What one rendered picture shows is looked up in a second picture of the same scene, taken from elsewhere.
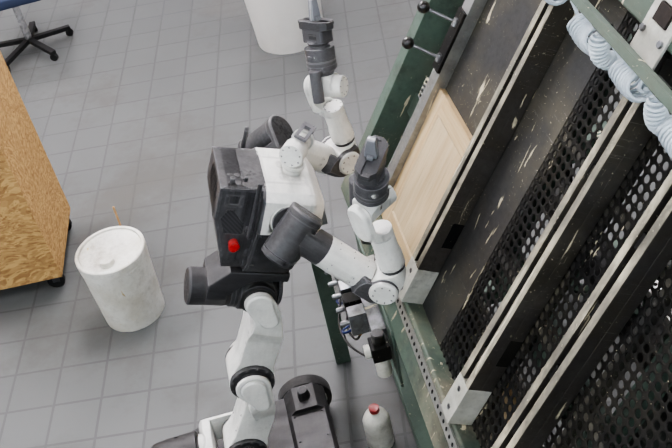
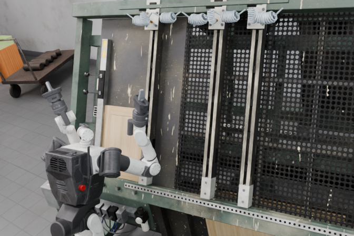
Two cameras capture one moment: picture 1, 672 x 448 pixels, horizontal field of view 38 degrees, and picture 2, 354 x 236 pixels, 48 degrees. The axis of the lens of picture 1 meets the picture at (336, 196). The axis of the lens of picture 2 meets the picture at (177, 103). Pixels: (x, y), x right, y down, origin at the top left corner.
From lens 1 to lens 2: 1.45 m
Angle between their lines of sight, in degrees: 44
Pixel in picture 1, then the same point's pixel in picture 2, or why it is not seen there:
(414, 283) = not seen: hidden behind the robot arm
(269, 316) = (98, 225)
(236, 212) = (79, 169)
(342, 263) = (136, 163)
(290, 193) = (96, 149)
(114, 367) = not seen: outside the picture
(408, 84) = (80, 119)
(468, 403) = (212, 185)
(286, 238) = (114, 160)
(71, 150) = not seen: outside the picture
